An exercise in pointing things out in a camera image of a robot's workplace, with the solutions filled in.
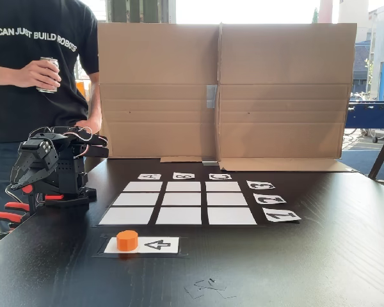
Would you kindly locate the silver drink can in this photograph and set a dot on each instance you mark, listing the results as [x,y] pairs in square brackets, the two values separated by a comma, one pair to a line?
[51,62]

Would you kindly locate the round orange token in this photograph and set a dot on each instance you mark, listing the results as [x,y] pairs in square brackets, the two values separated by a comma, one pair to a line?
[127,241]

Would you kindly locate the white nine-square grid sheet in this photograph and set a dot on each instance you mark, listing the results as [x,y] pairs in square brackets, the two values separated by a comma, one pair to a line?
[179,215]

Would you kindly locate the person's left hand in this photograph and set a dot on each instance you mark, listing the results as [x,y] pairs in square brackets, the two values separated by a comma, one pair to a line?
[84,125]

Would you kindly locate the person's right hand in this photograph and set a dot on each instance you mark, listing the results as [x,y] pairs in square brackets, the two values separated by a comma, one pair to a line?
[35,75]

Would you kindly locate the black red bar clamp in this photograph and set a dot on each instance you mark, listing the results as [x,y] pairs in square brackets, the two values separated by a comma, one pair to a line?
[4,217]
[27,189]

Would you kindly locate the person in black shirt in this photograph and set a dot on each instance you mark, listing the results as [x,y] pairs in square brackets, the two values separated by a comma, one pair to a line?
[25,108]

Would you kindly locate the brown cardboard panel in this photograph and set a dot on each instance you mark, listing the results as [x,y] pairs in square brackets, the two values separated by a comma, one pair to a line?
[284,80]
[156,80]

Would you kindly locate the white arrow paper sheet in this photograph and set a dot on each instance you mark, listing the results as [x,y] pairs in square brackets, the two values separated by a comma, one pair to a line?
[166,245]

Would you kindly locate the paper sheet letter B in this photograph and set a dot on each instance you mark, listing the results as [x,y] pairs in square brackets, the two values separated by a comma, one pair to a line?
[183,176]

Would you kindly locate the gray tape strip on cardboard flap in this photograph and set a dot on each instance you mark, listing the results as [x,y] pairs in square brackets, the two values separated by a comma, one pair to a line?
[210,163]

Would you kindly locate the clear tape scraps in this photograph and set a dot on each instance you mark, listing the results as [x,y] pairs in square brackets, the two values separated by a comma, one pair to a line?
[208,286]

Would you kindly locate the paper sheet number 3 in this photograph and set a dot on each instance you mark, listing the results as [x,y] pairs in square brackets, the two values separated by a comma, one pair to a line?
[260,185]

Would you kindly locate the paper sheet number 2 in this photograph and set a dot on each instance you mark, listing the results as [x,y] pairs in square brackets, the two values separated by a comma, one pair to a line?
[269,198]

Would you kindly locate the paper sheet number 1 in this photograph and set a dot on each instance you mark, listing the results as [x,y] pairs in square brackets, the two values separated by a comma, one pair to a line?
[281,215]

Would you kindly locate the blue foosball table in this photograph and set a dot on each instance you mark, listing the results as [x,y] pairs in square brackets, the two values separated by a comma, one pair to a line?
[371,115]

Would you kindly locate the gray tape strip on cardboard wall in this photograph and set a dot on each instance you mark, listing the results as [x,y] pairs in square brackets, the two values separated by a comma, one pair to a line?
[211,96]

